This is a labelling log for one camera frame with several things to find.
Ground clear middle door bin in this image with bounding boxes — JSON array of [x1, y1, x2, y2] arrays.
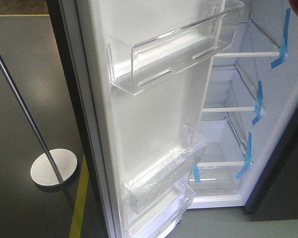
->
[[123, 125, 207, 214]]

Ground clear crisper drawer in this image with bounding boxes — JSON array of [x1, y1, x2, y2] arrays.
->
[[189, 161, 246, 196]]

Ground dark grey fridge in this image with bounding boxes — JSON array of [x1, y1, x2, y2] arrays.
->
[[190, 0, 298, 221]]

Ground silver floor stand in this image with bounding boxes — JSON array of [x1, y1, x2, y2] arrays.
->
[[0, 55, 78, 187]]

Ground clear door bin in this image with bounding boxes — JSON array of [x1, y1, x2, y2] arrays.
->
[[126, 183, 195, 238], [123, 125, 207, 214], [105, 0, 245, 96]]

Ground clear upper door bin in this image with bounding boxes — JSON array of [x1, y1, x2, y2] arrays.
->
[[105, 0, 245, 96]]

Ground clear lower door bin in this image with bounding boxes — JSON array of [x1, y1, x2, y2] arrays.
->
[[126, 183, 195, 238]]

